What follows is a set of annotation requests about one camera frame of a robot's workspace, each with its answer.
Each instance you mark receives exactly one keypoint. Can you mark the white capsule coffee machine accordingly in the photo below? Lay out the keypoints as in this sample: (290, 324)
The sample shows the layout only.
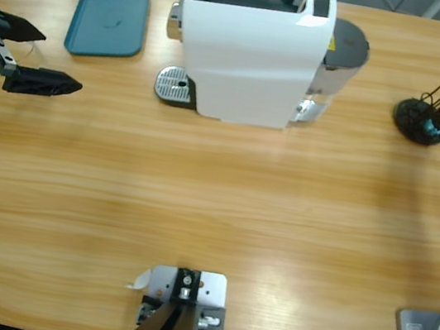
(245, 60)

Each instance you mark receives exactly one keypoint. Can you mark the blue coffee capsule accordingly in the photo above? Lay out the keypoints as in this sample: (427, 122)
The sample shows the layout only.
(431, 128)

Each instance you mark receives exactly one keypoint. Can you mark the teal plastic tray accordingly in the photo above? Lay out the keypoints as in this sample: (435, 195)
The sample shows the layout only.
(108, 22)

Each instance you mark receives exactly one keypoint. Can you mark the wide white metal leg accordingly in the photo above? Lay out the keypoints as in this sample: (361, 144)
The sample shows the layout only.
(435, 6)

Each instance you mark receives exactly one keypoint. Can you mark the dark grey water tank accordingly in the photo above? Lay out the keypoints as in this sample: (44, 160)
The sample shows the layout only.
(349, 39)

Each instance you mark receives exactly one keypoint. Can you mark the white tape tab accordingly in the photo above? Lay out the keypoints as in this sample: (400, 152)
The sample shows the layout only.
(140, 280)

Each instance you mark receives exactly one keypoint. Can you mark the white mounting block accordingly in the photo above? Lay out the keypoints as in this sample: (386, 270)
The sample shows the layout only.
(213, 289)

